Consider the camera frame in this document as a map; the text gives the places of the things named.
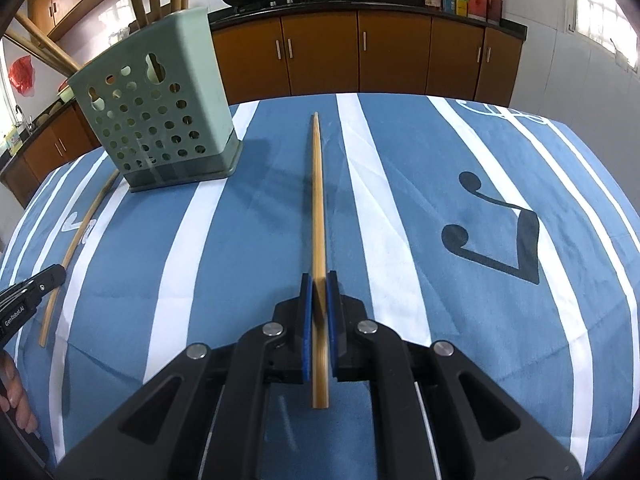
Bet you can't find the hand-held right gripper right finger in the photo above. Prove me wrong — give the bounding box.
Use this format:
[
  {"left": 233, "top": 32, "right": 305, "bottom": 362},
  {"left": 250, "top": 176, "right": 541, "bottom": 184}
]
[{"left": 326, "top": 270, "right": 583, "bottom": 480}]

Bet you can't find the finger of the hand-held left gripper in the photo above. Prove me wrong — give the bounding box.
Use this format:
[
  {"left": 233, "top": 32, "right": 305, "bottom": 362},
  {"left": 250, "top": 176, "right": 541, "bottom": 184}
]
[{"left": 0, "top": 263, "right": 68, "bottom": 312}]

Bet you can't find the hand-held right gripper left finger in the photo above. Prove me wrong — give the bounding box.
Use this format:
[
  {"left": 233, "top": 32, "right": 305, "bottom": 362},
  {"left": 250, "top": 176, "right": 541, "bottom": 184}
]
[{"left": 57, "top": 272, "right": 316, "bottom": 480}]

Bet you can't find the green perforated utensil holder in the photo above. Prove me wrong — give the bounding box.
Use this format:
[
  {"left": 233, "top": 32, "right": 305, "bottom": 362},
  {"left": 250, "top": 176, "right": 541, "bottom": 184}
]
[{"left": 67, "top": 6, "right": 244, "bottom": 194}]

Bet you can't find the person's left hand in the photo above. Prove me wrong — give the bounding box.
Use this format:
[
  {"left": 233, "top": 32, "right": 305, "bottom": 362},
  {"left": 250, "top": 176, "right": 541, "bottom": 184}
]
[{"left": 0, "top": 352, "right": 39, "bottom": 433}]

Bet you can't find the blue white striped tablecloth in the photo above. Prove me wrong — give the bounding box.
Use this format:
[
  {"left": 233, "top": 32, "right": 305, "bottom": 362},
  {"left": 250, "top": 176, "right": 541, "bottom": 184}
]
[{"left": 0, "top": 92, "right": 640, "bottom": 480}]

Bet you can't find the red plastic bag on hook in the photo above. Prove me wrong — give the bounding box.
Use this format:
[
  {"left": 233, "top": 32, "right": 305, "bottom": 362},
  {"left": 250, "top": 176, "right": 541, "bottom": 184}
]
[{"left": 9, "top": 56, "right": 35, "bottom": 96}]

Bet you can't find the black gas stove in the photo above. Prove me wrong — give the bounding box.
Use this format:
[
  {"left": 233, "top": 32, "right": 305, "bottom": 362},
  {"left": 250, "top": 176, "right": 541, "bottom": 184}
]
[{"left": 235, "top": 0, "right": 346, "bottom": 10}]

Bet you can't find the black kitchen countertop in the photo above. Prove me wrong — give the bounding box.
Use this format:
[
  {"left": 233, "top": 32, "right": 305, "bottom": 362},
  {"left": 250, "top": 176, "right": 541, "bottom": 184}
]
[{"left": 0, "top": 0, "right": 529, "bottom": 181}]

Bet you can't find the window with white frame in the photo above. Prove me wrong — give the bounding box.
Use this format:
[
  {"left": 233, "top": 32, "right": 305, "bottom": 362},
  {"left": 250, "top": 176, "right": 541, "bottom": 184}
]
[{"left": 570, "top": 0, "right": 640, "bottom": 68}]

